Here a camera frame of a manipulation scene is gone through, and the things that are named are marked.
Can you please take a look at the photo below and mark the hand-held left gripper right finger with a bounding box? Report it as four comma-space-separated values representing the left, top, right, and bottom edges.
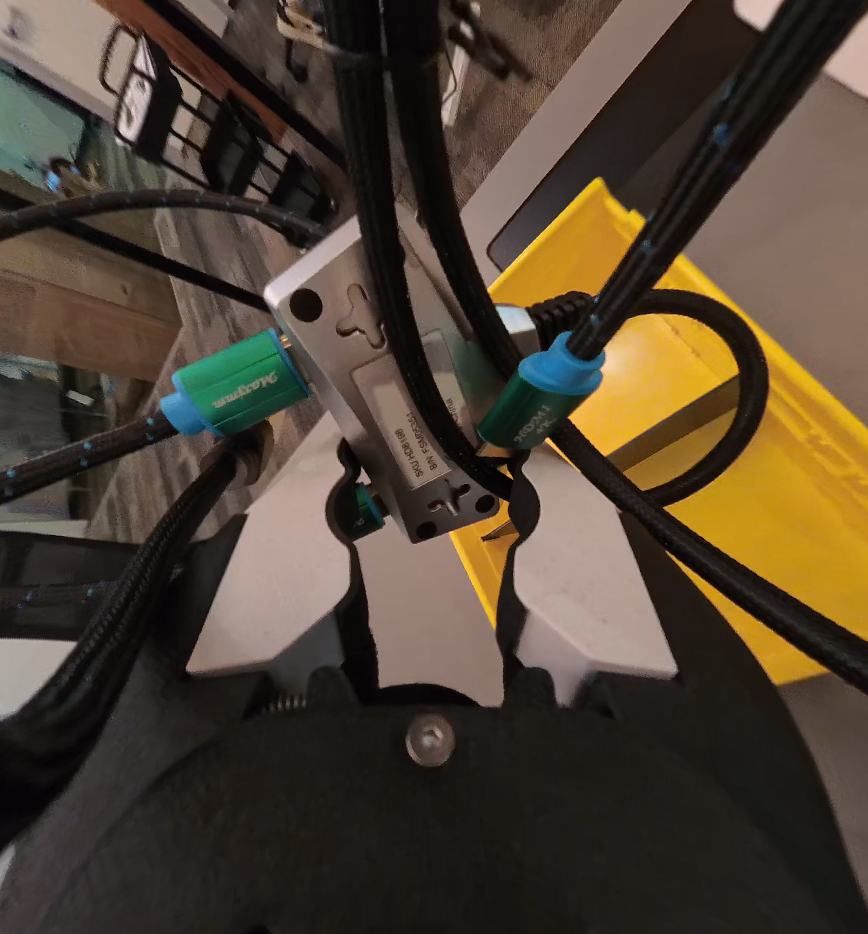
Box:
494, 445, 680, 706

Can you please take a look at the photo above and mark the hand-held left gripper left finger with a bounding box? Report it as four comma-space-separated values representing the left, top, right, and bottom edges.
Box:
186, 416, 378, 688

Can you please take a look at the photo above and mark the silver hdmi switch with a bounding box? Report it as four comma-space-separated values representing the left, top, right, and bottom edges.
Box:
262, 215, 511, 544

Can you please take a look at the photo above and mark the yellow plastic bin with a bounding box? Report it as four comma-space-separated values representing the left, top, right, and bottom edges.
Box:
448, 177, 868, 687

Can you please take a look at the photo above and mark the thin black hub cable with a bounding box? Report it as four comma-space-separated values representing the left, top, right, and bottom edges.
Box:
62, 219, 270, 311

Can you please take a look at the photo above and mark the black bin divider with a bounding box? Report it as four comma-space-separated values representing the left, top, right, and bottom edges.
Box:
609, 379, 743, 474

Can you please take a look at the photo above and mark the black utility cart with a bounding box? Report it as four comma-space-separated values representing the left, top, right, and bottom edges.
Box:
98, 22, 340, 223

